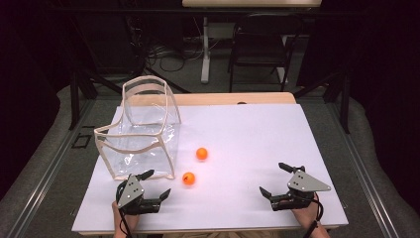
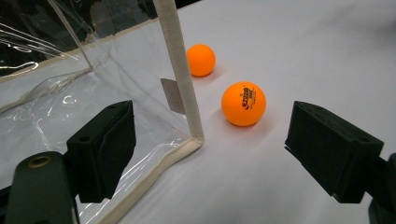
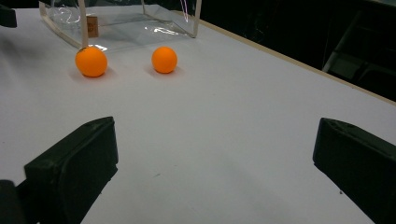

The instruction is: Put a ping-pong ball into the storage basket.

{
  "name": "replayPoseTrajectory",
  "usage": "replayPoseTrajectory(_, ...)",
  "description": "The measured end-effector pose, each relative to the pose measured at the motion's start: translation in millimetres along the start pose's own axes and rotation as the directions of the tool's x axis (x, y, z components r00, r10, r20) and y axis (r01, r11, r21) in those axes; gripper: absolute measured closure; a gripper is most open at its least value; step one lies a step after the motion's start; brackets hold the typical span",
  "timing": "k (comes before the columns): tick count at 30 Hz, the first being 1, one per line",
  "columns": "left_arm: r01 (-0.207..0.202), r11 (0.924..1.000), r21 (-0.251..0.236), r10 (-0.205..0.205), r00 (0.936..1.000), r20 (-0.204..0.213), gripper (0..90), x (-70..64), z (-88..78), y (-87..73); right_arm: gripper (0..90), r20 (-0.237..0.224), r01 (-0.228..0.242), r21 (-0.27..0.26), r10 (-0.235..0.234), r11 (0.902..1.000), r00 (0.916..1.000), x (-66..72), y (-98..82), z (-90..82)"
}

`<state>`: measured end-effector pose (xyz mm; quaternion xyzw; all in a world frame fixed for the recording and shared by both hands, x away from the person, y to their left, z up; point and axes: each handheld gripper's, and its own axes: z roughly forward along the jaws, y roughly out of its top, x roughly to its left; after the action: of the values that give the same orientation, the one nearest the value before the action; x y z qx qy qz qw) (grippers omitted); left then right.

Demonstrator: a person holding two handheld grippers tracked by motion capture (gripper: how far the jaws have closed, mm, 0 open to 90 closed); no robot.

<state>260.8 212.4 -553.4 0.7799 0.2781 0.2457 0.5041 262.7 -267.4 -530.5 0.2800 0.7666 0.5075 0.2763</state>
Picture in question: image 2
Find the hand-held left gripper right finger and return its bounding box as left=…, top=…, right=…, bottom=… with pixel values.
left=284, top=100, right=385, bottom=204

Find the white table mat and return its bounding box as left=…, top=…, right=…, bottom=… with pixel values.
left=0, top=0, right=396, bottom=224

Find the clear plastic bag beige trim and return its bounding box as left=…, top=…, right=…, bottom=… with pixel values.
left=0, top=0, right=205, bottom=224

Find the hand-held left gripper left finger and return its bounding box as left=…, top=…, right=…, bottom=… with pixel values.
left=65, top=100, right=137, bottom=203

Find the orange table tennis ball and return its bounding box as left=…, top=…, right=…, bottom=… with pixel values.
left=186, top=43, right=217, bottom=77

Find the orange ball with dark print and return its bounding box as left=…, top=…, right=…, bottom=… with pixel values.
left=220, top=81, right=267, bottom=128

